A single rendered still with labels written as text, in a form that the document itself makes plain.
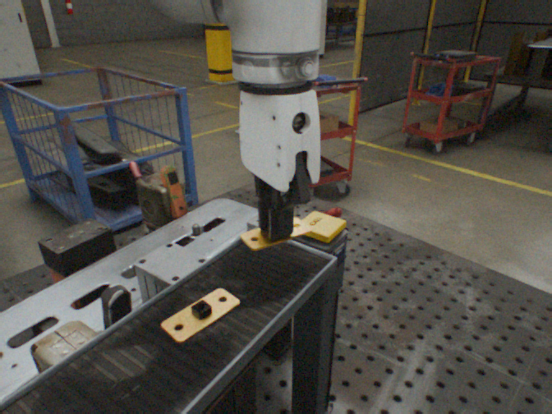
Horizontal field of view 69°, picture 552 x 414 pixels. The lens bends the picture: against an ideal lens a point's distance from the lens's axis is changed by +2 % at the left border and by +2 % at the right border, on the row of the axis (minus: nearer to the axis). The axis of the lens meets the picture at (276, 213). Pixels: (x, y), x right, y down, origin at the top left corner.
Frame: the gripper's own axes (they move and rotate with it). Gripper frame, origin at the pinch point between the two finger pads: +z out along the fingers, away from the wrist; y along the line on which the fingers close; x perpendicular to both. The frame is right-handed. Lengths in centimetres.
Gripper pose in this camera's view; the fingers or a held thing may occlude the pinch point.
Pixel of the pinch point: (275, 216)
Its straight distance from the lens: 47.0
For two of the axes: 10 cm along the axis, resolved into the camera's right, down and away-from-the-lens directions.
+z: 0.0, 8.7, 4.9
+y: -5.2, -4.1, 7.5
